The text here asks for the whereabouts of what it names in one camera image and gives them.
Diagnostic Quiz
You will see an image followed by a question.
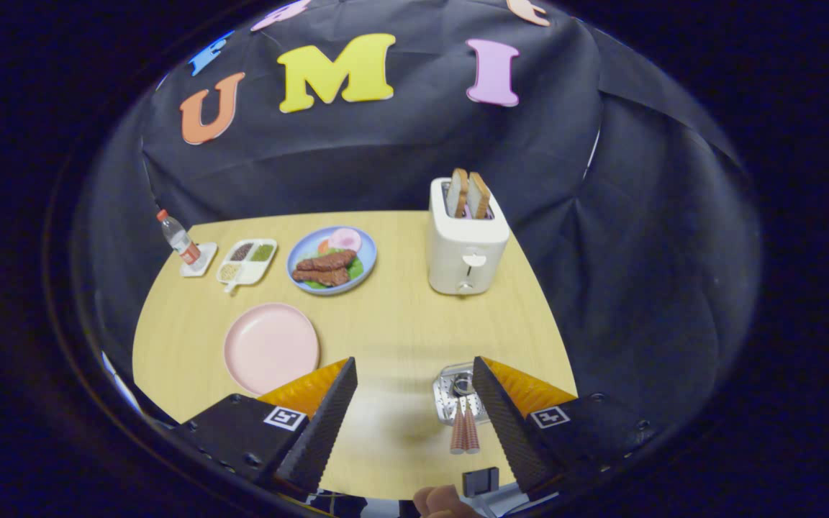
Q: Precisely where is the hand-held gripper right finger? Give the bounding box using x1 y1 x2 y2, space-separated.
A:
472 356 663 496

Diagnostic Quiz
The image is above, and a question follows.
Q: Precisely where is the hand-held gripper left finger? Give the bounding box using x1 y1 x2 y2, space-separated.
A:
170 357 358 496

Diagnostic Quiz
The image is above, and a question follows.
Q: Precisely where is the fork with red checked handle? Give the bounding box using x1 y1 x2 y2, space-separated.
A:
463 399 481 455

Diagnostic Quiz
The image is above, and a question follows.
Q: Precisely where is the spoon with red checked handle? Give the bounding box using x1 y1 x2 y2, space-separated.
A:
449 371 475 455

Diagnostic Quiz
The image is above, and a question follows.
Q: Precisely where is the pink plate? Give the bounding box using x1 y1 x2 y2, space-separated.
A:
223 302 321 396

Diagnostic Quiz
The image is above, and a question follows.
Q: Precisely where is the brown meat strip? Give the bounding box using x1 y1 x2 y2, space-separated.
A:
296 250 358 272
291 268 350 287

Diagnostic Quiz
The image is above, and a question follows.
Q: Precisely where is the white divided bean tray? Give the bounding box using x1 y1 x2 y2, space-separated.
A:
216 238 278 294

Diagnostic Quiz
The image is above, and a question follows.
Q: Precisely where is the white toaster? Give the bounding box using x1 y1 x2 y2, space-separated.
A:
427 178 511 296

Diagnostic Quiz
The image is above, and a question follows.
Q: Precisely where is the blue plate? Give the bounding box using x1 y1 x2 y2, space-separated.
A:
286 226 378 296

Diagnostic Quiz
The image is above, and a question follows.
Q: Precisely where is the pink ham slice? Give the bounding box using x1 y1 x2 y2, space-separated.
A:
328 227 363 253

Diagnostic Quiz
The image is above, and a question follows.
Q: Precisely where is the white square coaster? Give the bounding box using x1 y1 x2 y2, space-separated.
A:
180 242 219 278

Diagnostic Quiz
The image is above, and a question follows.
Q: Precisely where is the clear water bottle red cap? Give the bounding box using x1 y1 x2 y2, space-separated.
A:
156 209 202 267

